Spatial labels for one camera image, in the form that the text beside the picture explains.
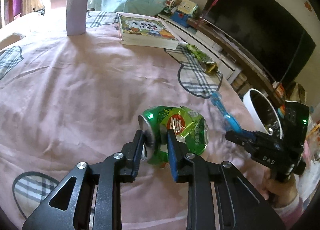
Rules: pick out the dark wooden shelf board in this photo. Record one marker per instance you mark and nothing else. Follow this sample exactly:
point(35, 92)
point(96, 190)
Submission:
point(254, 76)

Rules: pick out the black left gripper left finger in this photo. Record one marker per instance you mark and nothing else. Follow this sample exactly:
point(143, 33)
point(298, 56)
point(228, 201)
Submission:
point(88, 197)

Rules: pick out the white round trash bin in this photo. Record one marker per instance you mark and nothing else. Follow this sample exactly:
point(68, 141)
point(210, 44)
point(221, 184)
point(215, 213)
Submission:
point(263, 113)

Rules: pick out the black flat screen television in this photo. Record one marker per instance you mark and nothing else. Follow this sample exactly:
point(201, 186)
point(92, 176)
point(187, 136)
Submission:
point(271, 36)

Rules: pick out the toy cash register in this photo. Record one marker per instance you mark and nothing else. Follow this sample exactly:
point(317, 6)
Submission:
point(181, 10)

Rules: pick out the pink bed sheet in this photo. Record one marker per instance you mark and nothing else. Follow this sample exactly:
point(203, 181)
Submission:
point(77, 98)

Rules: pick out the crushed green soda can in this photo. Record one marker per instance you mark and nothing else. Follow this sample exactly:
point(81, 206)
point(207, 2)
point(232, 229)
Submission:
point(188, 125)

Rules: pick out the children's picture book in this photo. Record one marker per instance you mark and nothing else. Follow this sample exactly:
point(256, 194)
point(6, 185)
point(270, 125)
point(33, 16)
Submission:
point(146, 32)

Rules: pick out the green gold snack wrapper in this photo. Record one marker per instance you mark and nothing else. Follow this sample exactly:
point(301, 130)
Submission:
point(206, 62)

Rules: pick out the person's right hand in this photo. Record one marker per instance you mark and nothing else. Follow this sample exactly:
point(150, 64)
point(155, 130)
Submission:
point(280, 193)

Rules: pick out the rainbow stacking ring toy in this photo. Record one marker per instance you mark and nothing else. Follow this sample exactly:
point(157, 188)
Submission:
point(281, 111)

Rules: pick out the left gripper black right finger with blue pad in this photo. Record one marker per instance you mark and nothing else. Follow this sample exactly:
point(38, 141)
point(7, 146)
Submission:
point(219, 196)

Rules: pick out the blue bone-shaped toy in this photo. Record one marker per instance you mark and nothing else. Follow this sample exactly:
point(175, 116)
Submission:
point(231, 124)

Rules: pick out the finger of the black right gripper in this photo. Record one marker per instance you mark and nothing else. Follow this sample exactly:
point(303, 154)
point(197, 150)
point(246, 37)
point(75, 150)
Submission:
point(245, 139)

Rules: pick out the purple thermos bottle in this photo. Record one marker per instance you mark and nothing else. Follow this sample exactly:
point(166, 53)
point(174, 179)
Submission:
point(76, 17)

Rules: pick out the white TV cabinet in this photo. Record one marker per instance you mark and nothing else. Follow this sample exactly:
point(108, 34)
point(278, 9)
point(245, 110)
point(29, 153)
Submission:
point(229, 69)

